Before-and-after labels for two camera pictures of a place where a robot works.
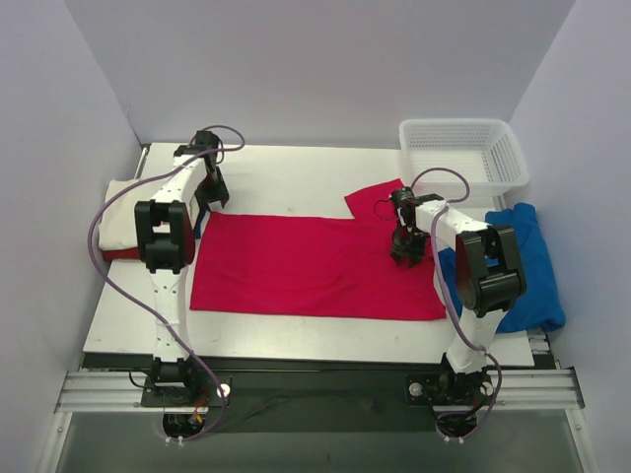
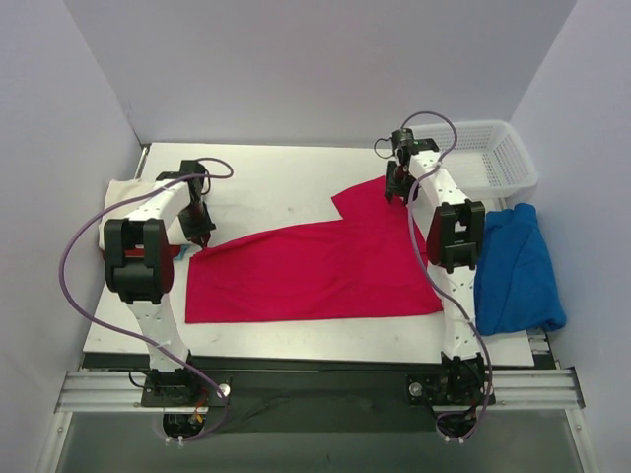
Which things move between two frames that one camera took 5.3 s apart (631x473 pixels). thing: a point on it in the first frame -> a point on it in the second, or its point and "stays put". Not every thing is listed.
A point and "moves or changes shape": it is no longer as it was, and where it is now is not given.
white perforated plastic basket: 487,152 stays put
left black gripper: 213,192 -> 198,232
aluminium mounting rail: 121,391 stays put
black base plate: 321,394 stays put
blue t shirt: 541,304 stays put
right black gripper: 407,246 -> 394,190
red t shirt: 314,266 moves or changes shape
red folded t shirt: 126,253 stays put
